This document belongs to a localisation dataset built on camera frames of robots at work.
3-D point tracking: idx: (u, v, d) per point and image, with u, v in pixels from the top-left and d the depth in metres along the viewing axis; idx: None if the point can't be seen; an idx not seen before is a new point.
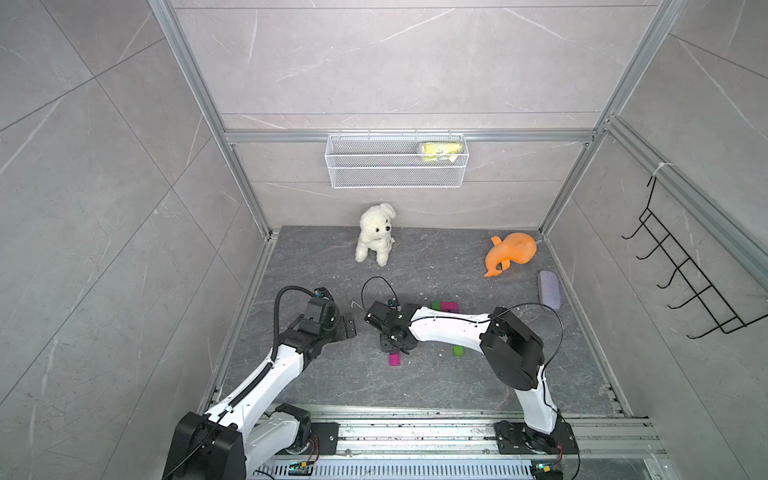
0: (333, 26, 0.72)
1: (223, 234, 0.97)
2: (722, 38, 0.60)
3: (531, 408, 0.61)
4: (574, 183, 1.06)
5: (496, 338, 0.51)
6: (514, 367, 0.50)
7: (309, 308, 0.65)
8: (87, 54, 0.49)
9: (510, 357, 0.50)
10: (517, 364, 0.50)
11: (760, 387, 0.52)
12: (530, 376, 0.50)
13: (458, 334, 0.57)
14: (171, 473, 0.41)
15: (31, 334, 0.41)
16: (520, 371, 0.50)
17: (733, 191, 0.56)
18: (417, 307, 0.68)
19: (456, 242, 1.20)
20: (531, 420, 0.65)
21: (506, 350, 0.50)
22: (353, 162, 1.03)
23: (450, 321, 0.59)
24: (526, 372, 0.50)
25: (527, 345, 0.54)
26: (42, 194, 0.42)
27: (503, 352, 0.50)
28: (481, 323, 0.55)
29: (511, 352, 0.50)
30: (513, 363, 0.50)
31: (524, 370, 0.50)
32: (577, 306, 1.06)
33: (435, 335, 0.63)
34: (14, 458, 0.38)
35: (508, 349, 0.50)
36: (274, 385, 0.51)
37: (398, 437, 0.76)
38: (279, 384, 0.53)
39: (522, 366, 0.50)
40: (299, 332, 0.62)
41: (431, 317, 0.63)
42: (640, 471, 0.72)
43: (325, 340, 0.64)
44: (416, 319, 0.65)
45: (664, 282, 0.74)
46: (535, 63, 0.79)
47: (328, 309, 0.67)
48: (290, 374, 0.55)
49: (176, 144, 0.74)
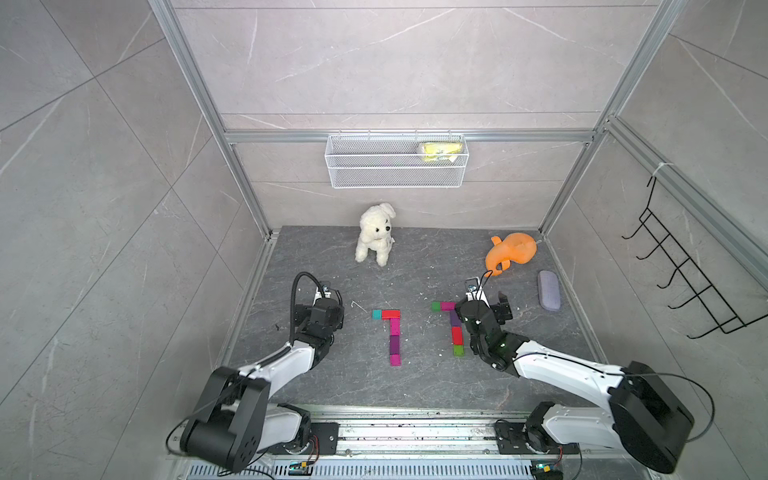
0: (334, 27, 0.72)
1: (223, 233, 0.97)
2: (723, 38, 0.60)
3: (572, 427, 0.58)
4: (574, 184, 1.06)
5: (630, 396, 0.43)
6: (649, 437, 0.42)
7: (314, 311, 0.69)
8: (87, 54, 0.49)
9: (649, 425, 0.42)
10: (655, 436, 0.41)
11: (760, 388, 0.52)
12: (672, 454, 0.41)
13: (577, 379, 0.50)
14: (199, 417, 0.43)
15: (31, 334, 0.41)
16: (657, 445, 0.41)
17: (734, 191, 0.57)
18: (523, 340, 0.63)
19: (456, 243, 1.19)
20: (551, 423, 0.63)
21: (645, 416, 0.42)
22: (352, 162, 1.03)
23: (566, 364, 0.53)
24: (668, 447, 0.41)
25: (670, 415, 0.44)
26: (42, 195, 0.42)
27: (640, 415, 0.42)
28: (610, 375, 0.47)
29: (650, 418, 0.42)
30: (650, 433, 0.41)
31: (666, 445, 0.41)
32: (577, 306, 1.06)
33: (549, 378, 0.56)
34: (14, 459, 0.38)
35: (647, 415, 0.42)
36: (287, 368, 0.55)
37: (398, 437, 0.76)
38: (291, 370, 0.56)
39: (664, 440, 0.41)
40: (307, 333, 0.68)
41: (543, 354, 0.57)
42: (640, 471, 0.72)
43: (330, 339, 0.70)
44: (523, 353, 0.60)
45: (664, 282, 0.74)
46: (535, 63, 0.79)
47: (331, 310, 0.71)
48: (303, 362, 0.60)
49: (176, 144, 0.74)
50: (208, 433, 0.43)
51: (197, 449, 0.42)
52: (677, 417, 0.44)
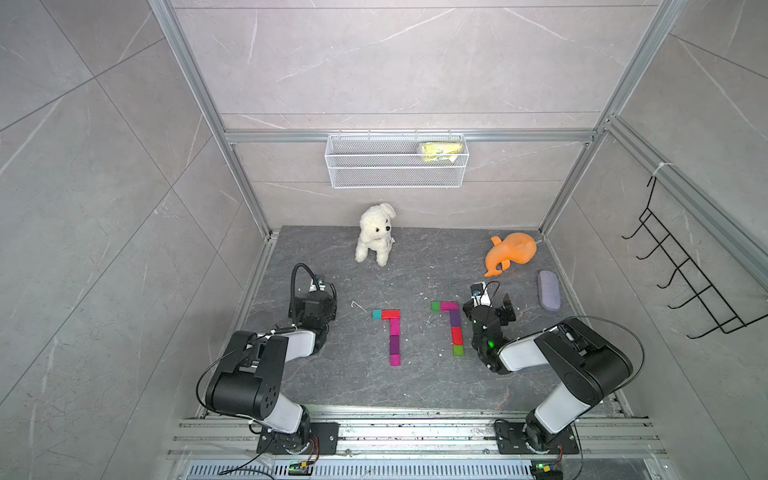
0: (334, 26, 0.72)
1: (223, 233, 0.97)
2: (723, 38, 0.60)
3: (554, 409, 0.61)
4: (574, 184, 1.06)
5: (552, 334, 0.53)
6: (569, 363, 0.49)
7: (308, 303, 0.73)
8: (87, 54, 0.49)
9: (563, 352, 0.50)
10: (567, 360, 0.49)
11: (760, 388, 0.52)
12: (586, 373, 0.47)
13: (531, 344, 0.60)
14: (224, 369, 0.47)
15: (31, 334, 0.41)
16: (574, 368, 0.48)
17: (734, 191, 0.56)
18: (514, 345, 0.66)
19: (456, 243, 1.19)
20: (541, 411, 0.65)
21: (560, 346, 0.51)
22: (352, 162, 1.03)
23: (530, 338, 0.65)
24: (580, 367, 0.48)
25: (601, 353, 0.50)
26: (42, 195, 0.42)
27: (555, 345, 0.51)
28: None
29: (566, 349, 0.50)
30: (563, 357, 0.50)
31: (577, 365, 0.48)
32: (577, 305, 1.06)
33: (523, 362, 0.65)
34: (14, 459, 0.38)
35: (563, 346, 0.51)
36: (295, 344, 0.59)
37: (397, 437, 0.76)
38: (299, 347, 0.61)
39: (576, 362, 0.49)
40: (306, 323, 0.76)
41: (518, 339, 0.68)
42: (640, 471, 0.72)
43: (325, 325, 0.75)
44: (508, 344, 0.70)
45: (664, 282, 0.74)
46: (536, 63, 0.79)
47: (324, 303, 0.76)
48: (306, 345, 0.65)
49: (177, 144, 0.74)
50: (234, 386, 0.46)
51: (223, 400, 0.45)
52: (610, 355, 0.49)
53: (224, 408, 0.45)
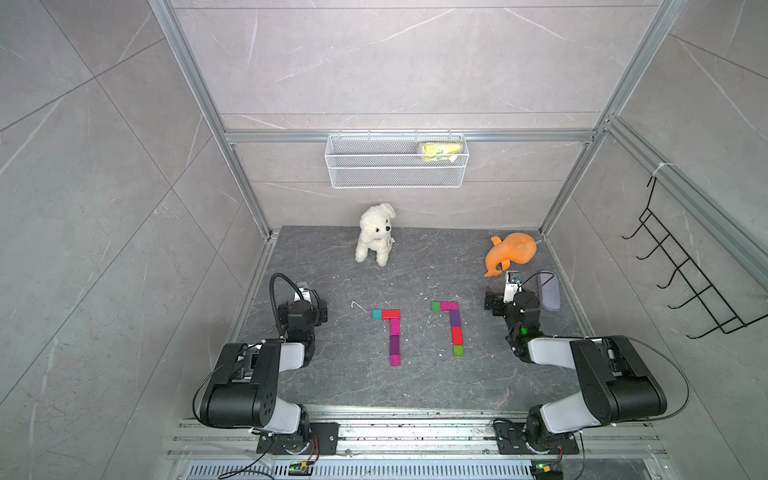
0: (334, 26, 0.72)
1: (223, 233, 0.97)
2: (723, 38, 0.60)
3: (562, 409, 0.61)
4: (573, 184, 1.06)
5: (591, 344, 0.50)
6: (595, 377, 0.47)
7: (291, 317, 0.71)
8: (87, 54, 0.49)
9: (596, 365, 0.48)
10: (598, 374, 0.47)
11: (760, 388, 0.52)
12: (610, 392, 0.45)
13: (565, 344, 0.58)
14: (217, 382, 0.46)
15: (31, 334, 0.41)
16: (599, 383, 0.47)
17: (734, 191, 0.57)
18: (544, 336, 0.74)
19: (456, 243, 1.19)
20: (546, 409, 0.65)
21: (596, 359, 0.48)
22: (352, 162, 1.03)
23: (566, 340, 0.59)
24: (607, 386, 0.46)
25: (635, 382, 0.46)
26: (42, 194, 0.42)
27: (590, 356, 0.49)
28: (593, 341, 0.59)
29: (601, 364, 0.48)
30: (594, 370, 0.47)
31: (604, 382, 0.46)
32: (577, 306, 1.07)
33: (551, 359, 0.63)
34: (14, 459, 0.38)
35: (599, 360, 0.48)
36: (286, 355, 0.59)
37: (397, 437, 0.76)
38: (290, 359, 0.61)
39: (605, 379, 0.46)
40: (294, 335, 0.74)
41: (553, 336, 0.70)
42: (640, 471, 0.72)
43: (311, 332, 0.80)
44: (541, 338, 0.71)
45: (664, 282, 0.74)
46: (536, 63, 0.79)
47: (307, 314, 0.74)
48: (297, 357, 0.65)
49: (177, 144, 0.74)
50: (228, 397, 0.45)
51: (218, 413, 0.44)
52: (642, 388, 0.45)
53: (221, 420, 0.44)
